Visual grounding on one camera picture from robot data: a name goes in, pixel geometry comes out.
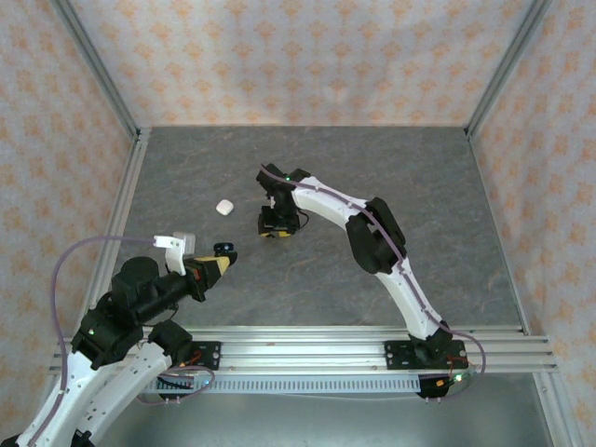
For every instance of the black earbud charging case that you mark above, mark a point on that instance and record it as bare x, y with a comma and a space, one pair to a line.
223, 247

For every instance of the white earbud charging case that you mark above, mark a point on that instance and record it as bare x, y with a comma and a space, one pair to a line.
225, 207

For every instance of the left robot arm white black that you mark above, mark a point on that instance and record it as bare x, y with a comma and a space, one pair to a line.
60, 400

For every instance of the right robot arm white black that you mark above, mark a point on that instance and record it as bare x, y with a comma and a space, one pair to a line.
410, 298

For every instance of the grey metal panel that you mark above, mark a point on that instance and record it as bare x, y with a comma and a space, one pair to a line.
326, 419

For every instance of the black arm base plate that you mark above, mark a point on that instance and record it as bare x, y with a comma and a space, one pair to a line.
396, 356
209, 356

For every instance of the aluminium table side rail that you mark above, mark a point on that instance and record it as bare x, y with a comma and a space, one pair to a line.
128, 186
500, 233

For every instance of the long aluminium table rail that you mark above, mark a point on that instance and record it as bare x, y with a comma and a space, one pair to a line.
302, 349

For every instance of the aluminium frame post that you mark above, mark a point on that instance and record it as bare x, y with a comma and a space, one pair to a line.
505, 70
98, 70

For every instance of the aluminium lower frame bar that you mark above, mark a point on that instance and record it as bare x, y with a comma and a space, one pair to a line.
551, 410

